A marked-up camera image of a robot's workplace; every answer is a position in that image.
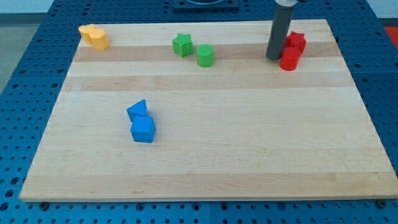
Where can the red cylinder block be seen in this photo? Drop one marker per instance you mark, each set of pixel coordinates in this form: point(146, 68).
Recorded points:
point(289, 59)

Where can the red star block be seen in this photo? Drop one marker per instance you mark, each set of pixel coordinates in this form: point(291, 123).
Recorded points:
point(296, 40)

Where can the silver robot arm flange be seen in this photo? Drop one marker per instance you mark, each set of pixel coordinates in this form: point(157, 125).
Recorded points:
point(288, 3)

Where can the wooden board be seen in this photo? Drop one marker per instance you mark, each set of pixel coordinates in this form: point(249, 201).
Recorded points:
point(241, 129)

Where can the blue cube block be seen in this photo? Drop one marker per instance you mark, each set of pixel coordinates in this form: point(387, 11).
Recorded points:
point(143, 129)

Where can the blue triangle block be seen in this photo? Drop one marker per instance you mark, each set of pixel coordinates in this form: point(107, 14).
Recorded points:
point(138, 109)

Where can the green cylinder block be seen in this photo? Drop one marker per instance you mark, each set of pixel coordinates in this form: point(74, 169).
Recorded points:
point(205, 55)

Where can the green star block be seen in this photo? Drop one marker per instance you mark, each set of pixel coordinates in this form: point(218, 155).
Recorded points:
point(183, 45)

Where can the yellow hexagon block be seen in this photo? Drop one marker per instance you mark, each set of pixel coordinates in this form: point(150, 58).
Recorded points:
point(99, 38)

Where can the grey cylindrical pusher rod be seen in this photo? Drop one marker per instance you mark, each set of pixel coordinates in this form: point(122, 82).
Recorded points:
point(279, 29)

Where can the yellow heart block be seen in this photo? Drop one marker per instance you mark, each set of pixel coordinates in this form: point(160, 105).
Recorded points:
point(84, 32)

